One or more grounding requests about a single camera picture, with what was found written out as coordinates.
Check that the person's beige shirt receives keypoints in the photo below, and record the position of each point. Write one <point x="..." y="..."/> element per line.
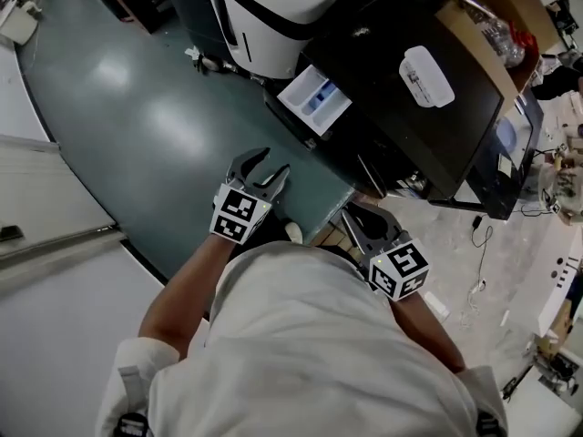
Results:
<point x="300" y="348"/>

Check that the yellow note paper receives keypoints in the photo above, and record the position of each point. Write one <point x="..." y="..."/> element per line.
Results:
<point x="504" y="163"/>

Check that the small black device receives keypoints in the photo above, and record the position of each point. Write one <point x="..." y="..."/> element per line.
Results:
<point x="10" y="232"/>

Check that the person's black trousers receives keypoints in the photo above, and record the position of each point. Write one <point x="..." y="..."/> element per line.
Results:
<point x="273" y="226"/>

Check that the large open cardboard box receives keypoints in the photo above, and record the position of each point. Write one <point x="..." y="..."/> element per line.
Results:
<point x="469" y="48"/>

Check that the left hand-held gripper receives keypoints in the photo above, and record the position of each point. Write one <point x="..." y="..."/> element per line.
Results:
<point x="239" y="214"/>

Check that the white flat bar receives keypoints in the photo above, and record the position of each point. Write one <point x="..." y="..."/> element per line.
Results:
<point x="436" y="305"/>

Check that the white plastic lidded container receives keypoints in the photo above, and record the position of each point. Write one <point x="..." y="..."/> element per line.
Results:
<point x="426" y="75"/>

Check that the white curved panel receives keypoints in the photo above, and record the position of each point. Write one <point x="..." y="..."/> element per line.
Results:
<point x="558" y="289"/>

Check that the grey bowl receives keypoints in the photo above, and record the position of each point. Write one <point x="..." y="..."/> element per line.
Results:
<point x="505" y="135"/>

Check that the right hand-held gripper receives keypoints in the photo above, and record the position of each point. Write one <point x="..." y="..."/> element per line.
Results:
<point x="398" y="269"/>

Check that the black power adapter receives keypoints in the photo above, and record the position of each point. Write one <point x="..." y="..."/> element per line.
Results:
<point x="477" y="222"/>

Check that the white box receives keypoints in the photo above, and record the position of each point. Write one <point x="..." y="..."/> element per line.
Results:
<point x="18" y="23"/>

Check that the person's left forearm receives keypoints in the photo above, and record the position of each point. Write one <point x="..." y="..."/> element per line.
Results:
<point x="191" y="289"/>

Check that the person's right forearm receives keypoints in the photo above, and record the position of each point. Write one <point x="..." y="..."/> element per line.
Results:
<point x="428" y="335"/>

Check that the clear plastic bottles bag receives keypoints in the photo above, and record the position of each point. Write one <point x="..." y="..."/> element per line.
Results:
<point x="496" y="34"/>

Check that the white detergent drawer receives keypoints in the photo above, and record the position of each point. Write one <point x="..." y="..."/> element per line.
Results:
<point x="303" y="91"/>

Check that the black washing machine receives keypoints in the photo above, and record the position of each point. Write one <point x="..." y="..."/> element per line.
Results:
<point x="387" y="121"/>

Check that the person's white shoe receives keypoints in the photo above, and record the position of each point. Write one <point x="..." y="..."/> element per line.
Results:
<point x="293" y="232"/>

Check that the black table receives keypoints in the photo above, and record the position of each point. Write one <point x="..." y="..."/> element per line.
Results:
<point x="501" y="196"/>

